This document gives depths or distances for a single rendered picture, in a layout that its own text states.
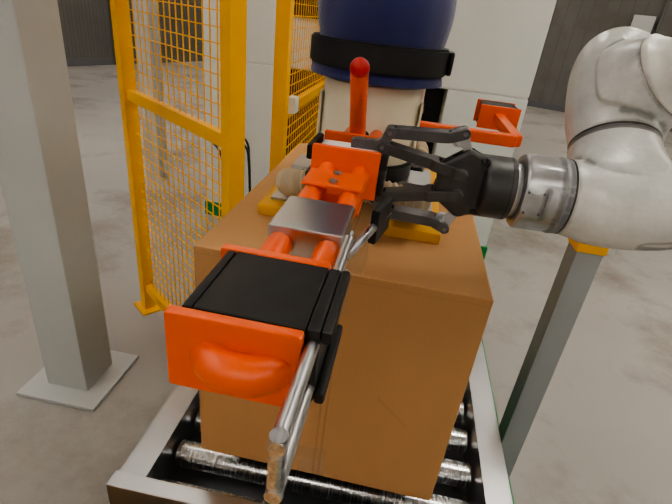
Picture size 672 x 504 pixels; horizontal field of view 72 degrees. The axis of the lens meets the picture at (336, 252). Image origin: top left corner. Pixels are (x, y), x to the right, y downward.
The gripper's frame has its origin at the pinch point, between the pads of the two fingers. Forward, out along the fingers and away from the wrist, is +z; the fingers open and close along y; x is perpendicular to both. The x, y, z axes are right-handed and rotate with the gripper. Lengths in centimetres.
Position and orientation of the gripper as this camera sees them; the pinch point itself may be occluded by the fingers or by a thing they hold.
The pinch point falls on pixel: (346, 166)
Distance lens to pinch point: 58.9
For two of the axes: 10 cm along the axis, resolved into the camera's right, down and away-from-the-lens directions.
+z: -9.8, -1.6, 1.0
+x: 1.6, -4.4, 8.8
